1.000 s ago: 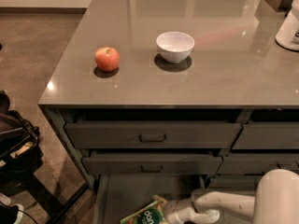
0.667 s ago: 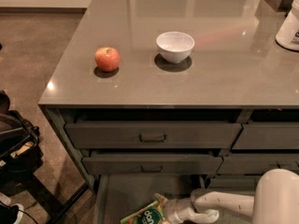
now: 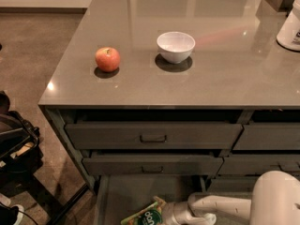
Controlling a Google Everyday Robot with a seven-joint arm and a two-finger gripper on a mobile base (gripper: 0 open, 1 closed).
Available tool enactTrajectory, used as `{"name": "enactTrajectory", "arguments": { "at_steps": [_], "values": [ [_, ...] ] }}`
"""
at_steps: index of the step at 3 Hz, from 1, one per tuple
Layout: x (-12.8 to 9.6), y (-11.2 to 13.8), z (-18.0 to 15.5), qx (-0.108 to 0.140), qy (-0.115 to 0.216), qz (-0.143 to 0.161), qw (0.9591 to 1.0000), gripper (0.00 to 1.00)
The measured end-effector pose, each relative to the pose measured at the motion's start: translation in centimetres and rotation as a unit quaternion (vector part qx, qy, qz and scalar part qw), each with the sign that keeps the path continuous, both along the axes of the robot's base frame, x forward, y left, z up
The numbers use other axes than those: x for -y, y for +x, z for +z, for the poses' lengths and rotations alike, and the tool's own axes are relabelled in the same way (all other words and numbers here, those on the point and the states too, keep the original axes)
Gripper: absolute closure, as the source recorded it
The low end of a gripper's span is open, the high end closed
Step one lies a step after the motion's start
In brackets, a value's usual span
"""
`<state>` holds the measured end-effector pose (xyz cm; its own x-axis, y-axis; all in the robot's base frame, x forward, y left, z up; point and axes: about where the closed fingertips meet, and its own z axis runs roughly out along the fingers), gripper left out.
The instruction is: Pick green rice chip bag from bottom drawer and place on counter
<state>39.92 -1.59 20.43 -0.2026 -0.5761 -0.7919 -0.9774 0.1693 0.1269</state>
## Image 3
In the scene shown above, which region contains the black and white shoe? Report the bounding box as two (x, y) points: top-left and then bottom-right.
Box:
(0, 193), (24, 225)

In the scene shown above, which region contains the black cart with items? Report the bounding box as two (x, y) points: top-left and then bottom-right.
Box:
(0, 91), (43, 183)

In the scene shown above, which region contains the open bottom left drawer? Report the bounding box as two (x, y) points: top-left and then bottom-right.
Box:
(93, 174), (203, 225)

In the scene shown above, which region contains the white ceramic bowl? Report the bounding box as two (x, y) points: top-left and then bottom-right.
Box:
(157, 32), (196, 64)

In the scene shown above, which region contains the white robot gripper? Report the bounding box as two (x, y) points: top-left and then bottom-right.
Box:
(153, 196), (217, 225)

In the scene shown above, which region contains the middle right grey drawer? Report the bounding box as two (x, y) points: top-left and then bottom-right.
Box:
(217, 154), (300, 176)

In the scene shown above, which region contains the green rice chip bag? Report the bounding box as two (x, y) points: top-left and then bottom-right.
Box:
(121, 202), (163, 225)

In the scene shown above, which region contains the middle left grey drawer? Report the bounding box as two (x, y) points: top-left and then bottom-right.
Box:
(82, 150), (223, 175)

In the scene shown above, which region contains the top left grey drawer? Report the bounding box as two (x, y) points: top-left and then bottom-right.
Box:
(65, 121), (242, 149)

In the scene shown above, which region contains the bottom right grey drawer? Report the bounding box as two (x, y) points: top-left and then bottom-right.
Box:
(207, 177), (256, 192)

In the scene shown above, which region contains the white cylindrical container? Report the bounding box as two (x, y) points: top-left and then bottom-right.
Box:
(277, 0), (300, 52)

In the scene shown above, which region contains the red apple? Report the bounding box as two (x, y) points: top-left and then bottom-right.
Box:
(95, 47), (120, 72)

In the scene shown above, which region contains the top right grey drawer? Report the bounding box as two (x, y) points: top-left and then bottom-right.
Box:
(234, 123), (300, 151)

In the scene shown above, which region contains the grey drawer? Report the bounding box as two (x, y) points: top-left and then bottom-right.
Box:
(82, 150), (223, 175)
(65, 121), (242, 149)
(207, 177), (256, 192)
(234, 123), (300, 151)
(217, 154), (300, 176)

